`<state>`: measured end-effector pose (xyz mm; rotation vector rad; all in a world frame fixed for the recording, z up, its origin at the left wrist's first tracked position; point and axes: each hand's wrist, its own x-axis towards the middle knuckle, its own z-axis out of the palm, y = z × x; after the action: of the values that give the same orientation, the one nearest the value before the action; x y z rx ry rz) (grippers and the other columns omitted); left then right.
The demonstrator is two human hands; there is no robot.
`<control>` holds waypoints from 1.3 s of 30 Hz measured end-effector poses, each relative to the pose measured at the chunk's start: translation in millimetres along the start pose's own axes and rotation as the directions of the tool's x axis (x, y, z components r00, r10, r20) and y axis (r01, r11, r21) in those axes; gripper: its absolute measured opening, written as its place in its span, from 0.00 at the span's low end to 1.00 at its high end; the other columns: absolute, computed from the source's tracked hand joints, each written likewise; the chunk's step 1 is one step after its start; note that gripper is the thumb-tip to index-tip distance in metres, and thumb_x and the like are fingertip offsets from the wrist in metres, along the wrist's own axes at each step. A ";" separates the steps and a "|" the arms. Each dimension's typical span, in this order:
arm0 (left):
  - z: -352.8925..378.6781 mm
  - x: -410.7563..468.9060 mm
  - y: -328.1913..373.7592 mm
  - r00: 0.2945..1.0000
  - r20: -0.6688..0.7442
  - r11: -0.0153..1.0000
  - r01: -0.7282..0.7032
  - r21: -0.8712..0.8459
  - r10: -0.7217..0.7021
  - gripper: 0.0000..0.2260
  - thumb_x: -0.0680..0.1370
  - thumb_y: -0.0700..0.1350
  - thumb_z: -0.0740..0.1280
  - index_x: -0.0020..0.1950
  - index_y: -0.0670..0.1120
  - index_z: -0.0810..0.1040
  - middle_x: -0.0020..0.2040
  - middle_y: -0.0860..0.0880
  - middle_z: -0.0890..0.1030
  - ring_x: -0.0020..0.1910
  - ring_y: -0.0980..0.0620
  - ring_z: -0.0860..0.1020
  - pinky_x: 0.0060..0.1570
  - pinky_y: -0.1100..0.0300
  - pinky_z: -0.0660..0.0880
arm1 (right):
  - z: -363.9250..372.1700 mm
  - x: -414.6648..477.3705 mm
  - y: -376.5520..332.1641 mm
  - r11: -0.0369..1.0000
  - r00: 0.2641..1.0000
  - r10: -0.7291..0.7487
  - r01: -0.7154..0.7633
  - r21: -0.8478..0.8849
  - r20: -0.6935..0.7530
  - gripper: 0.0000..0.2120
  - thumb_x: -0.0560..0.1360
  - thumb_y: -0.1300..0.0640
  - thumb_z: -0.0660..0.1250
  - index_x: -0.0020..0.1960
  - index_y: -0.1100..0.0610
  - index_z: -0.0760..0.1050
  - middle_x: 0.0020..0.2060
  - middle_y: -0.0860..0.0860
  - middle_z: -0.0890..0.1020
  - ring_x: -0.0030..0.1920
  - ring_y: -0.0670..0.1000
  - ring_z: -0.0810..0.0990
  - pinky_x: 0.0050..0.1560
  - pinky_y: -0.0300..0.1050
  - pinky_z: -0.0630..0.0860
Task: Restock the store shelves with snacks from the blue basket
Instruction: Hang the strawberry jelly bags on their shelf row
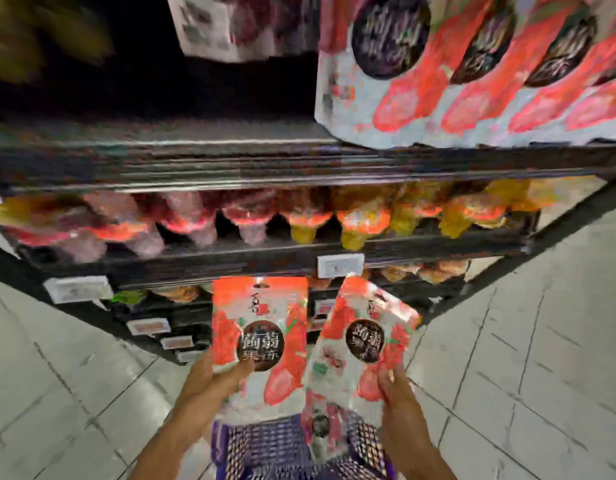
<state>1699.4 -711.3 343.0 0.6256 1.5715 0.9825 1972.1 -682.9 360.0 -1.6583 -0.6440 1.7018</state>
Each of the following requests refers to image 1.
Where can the person's left hand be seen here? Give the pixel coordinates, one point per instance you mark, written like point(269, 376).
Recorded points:
point(208, 394)

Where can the person's right hand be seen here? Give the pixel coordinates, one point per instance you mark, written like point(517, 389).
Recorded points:
point(405, 424)

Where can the blue plastic shopping basket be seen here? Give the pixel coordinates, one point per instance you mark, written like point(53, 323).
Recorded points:
point(268, 449)

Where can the black low shelf rack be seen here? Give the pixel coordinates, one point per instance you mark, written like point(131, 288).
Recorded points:
point(188, 154)

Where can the person's left forearm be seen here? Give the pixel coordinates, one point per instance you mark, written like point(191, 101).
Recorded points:
point(168, 449)

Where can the red price tag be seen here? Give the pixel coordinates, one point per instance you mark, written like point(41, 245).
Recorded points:
point(323, 308)
point(177, 342)

